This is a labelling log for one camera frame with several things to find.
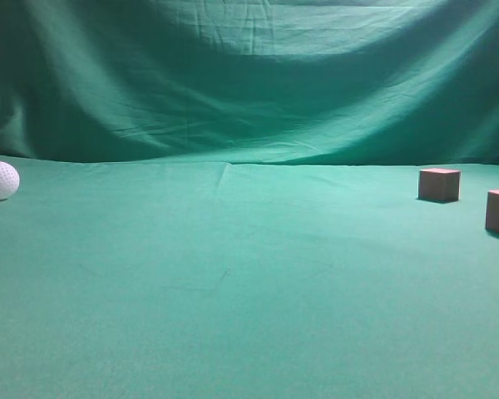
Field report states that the brown wooden cube block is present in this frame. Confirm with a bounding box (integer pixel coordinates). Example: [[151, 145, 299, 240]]
[[418, 168, 462, 203]]

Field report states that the green cloth backdrop and cover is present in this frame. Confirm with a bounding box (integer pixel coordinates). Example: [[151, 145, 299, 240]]
[[0, 1, 499, 398]]

